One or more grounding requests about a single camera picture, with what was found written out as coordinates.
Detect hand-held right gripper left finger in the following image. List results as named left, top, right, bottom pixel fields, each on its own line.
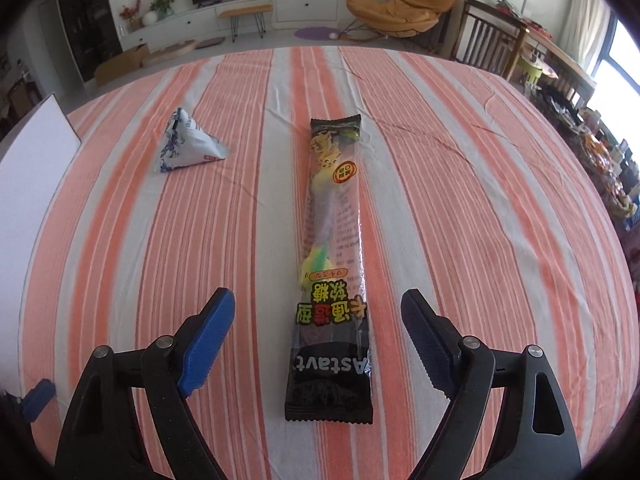
left=55, top=287, right=236, bottom=480

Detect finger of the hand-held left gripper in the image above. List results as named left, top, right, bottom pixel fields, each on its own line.
left=2, top=378, right=57, bottom=427

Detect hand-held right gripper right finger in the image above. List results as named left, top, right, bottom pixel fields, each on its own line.
left=400, top=288, right=584, bottom=480

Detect long black candy packet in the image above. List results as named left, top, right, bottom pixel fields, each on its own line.
left=283, top=115, right=375, bottom=426

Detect white cardboard box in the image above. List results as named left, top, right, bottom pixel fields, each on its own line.
left=0, top=92, right=82, bottom=397

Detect woven basket of snacks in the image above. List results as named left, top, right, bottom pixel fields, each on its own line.
left=580, top=130, right=640, bottom=222

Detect orange striped tablecloth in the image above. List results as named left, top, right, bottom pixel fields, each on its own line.
left=15, top=45, right=639, bottom=480

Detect white triangular snack packet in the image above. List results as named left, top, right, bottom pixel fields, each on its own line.
left=152, top=107, right=232, bottom=175

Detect black tray of packets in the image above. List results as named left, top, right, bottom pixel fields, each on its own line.
left=529, top=82, right=584, bottom=121

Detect brown cardboard box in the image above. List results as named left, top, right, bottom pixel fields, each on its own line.
left=93, top=43, right=150, bottom=87

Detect green plastic stool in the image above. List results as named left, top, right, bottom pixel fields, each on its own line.
left=517, top=54, right=544, bottom=86

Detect wooden dining chairs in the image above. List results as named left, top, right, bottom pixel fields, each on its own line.
left=0, top=77, right=44, bottom=127

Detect wooden slatted bench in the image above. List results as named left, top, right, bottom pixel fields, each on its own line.
left=449, top=0, right=599, bottom=112

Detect purple round mat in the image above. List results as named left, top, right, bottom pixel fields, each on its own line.
left=293, top=25, right=334, bottom=42

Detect small wooden bench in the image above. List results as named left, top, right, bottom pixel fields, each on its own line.
left=218, top=3, right=274, bottom=40

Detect orange lounge chair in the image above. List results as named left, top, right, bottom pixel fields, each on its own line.
left=345, top=0, right=455, bottom=44

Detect large dark-framed window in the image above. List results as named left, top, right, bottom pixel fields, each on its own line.
left=585, top=10, right=640, bottom=127

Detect red flower arrangement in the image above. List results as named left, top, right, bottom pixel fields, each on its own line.
left=118, top=0, right=144, bottom=31

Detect grey curtain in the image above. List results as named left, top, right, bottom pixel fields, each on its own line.
left=418, top=0, right=471, bottom=56

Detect dark glass display cabinet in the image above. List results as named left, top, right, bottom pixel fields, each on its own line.
left=53, top=0, right=124, bottom=84

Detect white television cabinet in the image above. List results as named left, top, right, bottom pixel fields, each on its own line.
left=119, top=0, right=351, bottom=51

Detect white curtain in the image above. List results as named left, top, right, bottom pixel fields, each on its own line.
left=550, top=0, right=617, bottom=77

